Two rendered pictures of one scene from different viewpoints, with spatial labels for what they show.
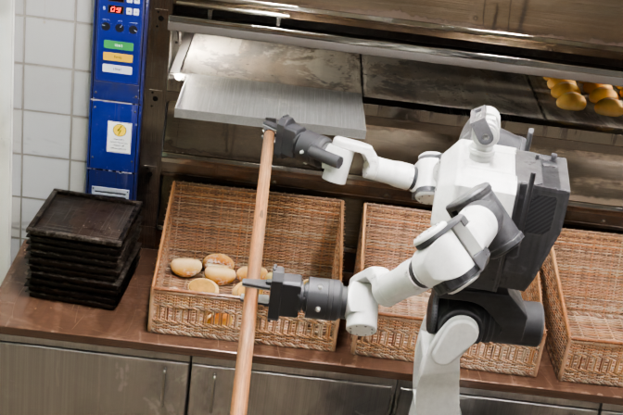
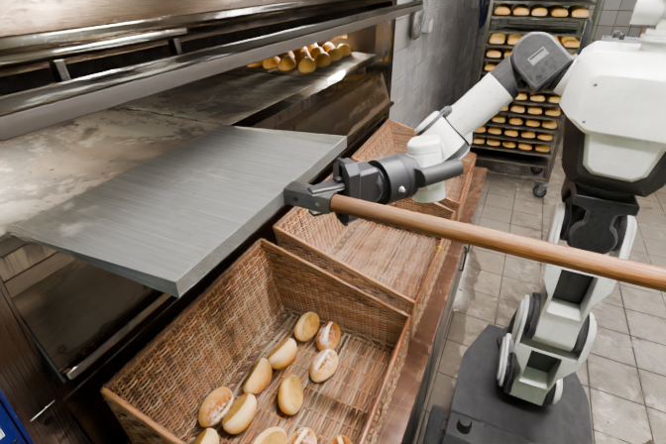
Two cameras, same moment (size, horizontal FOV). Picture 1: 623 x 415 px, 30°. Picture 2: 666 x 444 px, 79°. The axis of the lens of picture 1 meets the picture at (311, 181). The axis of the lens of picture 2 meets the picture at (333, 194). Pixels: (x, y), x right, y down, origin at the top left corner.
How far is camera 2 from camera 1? 2.93 m
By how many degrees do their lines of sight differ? 55
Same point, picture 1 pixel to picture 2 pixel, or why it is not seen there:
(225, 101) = (164, 216)
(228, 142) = not seen: hidden behind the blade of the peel
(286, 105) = (219, 170)
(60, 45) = not seen: outside the picture
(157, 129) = (22, 354)
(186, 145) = (91, 330)
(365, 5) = not seen: outside the picture
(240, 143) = not seen: hidden behind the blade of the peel
